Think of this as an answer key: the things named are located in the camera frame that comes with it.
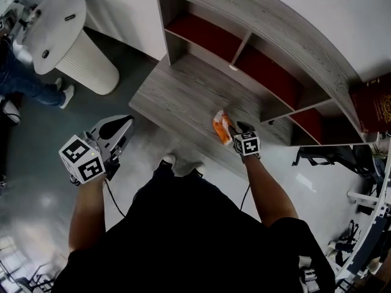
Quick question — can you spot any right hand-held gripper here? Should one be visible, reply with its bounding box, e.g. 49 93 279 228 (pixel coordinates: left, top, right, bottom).
227 120 262 164

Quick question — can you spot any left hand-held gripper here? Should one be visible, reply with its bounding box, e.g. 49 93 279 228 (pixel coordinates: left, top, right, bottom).
58 114 136 185

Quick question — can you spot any orange snack packet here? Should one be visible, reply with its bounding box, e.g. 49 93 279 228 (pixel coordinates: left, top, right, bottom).
212 110 235 147

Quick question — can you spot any grey wooden desk shelf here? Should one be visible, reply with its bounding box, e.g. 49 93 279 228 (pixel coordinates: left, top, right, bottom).
154 0 379 148

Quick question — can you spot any person's right forearm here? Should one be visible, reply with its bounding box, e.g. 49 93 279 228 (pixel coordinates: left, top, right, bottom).
243 154 299 228

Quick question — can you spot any person's left forearm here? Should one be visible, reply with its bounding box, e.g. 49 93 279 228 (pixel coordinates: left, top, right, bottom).
68 175 108 255

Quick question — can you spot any grey wood-grain table top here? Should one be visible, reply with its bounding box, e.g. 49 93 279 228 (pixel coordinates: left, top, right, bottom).
128 53 294 179

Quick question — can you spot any long white office desk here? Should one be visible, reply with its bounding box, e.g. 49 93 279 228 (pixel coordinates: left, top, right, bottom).
334 151 391 282

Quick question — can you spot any person's left white shoe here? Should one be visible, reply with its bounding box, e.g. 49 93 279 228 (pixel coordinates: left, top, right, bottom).
159 153 178 168

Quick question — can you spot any person's white shoe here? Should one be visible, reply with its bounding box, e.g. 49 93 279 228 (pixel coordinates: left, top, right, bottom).
159 153 178 168
180 159 206 178

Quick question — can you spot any person's right white shoe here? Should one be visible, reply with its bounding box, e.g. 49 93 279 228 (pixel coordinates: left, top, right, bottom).
180 159 206 178

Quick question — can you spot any black mesh office chair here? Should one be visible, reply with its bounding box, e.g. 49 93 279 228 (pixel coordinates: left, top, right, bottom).
291 145 376 176

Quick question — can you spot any person's black clothed body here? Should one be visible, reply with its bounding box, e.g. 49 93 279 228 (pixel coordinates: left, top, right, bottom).
51 166 337 293

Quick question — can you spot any dark red hardcover book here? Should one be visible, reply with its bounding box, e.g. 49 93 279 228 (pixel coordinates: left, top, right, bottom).
349 73 391 134

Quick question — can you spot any white cylindrical air purifier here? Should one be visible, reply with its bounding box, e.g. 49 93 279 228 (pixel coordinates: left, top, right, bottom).
23 0 120 96

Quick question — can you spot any black swivel chair base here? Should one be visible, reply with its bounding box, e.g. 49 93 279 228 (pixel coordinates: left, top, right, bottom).
335 220 361 247

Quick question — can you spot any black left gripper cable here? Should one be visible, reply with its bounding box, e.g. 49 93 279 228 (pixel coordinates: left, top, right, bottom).
103 178 126 219

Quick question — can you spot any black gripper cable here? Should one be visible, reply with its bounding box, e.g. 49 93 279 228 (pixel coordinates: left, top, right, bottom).
239 183 251 212
103 178 126 219

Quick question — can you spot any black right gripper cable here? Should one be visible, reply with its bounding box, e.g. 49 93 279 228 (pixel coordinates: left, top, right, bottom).
239 183 251 212

